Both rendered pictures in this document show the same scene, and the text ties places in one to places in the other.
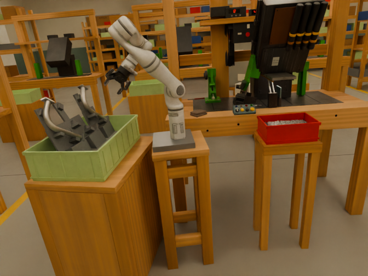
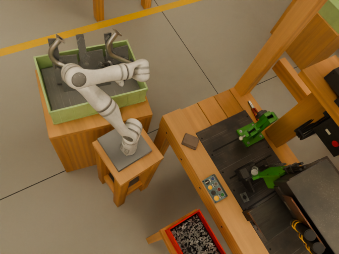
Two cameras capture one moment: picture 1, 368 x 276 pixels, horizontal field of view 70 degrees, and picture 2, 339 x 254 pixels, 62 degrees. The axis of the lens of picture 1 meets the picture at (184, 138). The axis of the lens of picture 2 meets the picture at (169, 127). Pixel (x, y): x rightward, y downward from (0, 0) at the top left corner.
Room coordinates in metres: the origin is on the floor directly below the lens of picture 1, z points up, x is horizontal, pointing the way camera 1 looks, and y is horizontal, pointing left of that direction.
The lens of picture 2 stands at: (1.11, -0.44, 2.52)
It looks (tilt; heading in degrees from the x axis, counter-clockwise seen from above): 63 degrees down; 35
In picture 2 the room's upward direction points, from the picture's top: 24 degrees clockwise
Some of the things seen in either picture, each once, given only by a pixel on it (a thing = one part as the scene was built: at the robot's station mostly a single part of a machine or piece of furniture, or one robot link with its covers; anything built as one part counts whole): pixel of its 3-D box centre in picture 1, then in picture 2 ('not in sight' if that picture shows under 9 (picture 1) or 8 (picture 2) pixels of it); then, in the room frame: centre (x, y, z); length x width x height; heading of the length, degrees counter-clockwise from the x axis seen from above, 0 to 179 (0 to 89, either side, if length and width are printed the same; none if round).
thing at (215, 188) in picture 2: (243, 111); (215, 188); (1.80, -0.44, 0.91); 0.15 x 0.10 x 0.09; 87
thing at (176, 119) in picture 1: (177, 122); (129, 142); (1.48, 0.03, 0.97); 0.09 x 0.09 x 0.17; 10
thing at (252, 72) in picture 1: (253, 68); (278, 177); (2.03, -0.57, 1.17); 0.13 x 0.12 x 0.20; 87
